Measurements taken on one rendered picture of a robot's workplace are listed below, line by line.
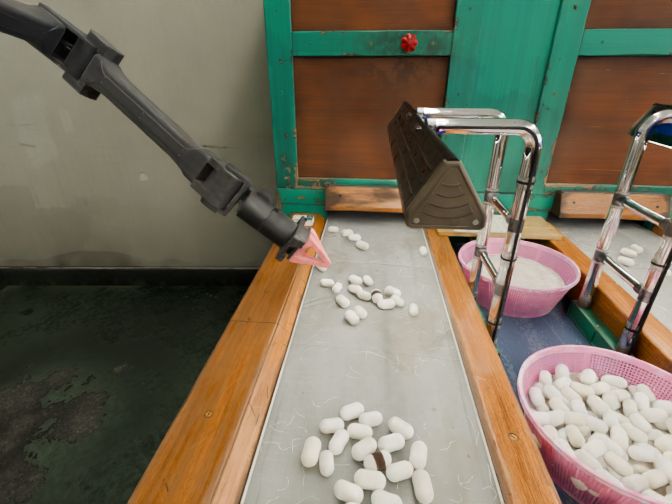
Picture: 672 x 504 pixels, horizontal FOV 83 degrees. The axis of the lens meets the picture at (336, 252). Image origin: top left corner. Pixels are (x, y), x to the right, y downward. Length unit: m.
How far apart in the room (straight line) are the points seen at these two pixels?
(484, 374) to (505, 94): 0.80
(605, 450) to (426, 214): 0.41
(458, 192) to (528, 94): 0.86
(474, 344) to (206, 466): 0.44
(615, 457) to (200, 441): 0.52
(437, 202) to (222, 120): 1.74
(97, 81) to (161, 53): 1.24
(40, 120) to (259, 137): 1.08
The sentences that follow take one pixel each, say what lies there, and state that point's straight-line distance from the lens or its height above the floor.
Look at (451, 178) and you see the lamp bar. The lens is 0.38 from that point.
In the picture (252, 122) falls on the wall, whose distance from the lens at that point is 2.03.
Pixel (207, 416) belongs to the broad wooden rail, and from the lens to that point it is 0.59.
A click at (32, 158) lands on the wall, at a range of 2.56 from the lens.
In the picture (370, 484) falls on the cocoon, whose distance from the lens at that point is 0.52.
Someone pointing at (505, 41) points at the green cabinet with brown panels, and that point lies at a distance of 1.20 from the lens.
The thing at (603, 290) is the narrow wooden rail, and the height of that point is 0.76.
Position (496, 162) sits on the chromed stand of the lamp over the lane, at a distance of 0.79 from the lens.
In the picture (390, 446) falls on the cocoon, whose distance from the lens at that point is 0.55.
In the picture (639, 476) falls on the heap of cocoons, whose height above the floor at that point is 0.74.
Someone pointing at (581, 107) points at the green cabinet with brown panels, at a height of 1.09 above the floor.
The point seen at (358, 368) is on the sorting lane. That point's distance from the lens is 0.66.
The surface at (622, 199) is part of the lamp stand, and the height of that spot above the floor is 0.97.
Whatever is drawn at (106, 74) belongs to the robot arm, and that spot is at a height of 1.17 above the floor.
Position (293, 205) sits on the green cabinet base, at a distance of 1.24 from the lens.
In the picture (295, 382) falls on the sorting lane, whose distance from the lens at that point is 0.64.
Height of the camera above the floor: 1.19
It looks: 26 degrees down
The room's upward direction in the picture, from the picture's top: straight up
